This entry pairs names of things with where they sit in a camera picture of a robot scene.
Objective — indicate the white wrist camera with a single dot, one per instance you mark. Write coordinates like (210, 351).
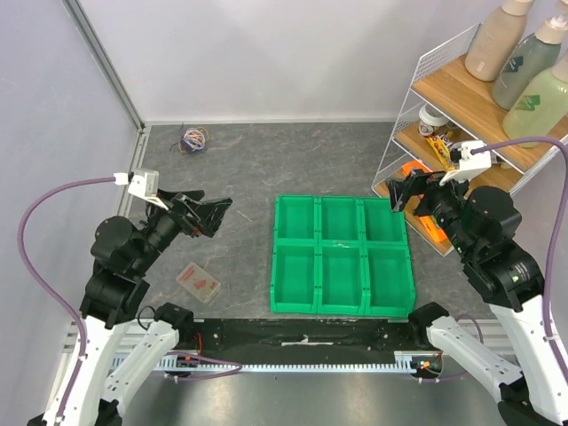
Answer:
(142, 184)
(469, 162)

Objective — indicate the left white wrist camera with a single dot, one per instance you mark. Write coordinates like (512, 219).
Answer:
(142, 184)

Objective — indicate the grey slotted cable duct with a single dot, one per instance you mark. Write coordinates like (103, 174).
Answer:
(402, 364)

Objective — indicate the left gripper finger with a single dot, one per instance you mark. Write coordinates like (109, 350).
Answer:
(189, 196)
(210, 214)

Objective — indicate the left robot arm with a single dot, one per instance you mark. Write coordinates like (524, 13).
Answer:
(91, 393)

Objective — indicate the yellow candy bag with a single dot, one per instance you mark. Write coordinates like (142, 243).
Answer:
(441, 144)

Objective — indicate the green six-compartment bin tray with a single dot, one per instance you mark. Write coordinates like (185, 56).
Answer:
(339, 255)

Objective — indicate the transparent red printed card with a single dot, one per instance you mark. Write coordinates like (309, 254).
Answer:
(199, 283)

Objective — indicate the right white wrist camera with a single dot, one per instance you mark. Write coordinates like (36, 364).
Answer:
(469, 162)

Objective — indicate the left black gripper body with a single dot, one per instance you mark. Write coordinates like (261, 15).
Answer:
(163, 224)

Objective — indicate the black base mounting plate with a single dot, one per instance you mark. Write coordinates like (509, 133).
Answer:
(301, 341)

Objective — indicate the light green pump bottle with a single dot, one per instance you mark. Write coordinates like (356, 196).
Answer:
(541, 105)

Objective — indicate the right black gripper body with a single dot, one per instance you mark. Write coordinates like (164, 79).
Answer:
(420, 193)

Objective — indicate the orange snack box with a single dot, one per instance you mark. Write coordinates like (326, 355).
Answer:
(433, 230)

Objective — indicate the white wire shelf rack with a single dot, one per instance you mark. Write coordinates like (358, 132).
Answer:
(441, 81)

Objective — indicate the grey-green pump bottle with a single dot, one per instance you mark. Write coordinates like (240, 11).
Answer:
(535, 53)

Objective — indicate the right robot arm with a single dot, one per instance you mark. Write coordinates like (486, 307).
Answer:
(481, 224)

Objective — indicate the white paper cup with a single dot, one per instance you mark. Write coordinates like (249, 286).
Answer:
(431, 121)

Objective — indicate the beige pump bottle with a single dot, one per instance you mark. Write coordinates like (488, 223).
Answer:
(496, 39)

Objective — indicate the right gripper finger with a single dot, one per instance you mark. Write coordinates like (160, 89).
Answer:
(419, 174)
(401, 190)

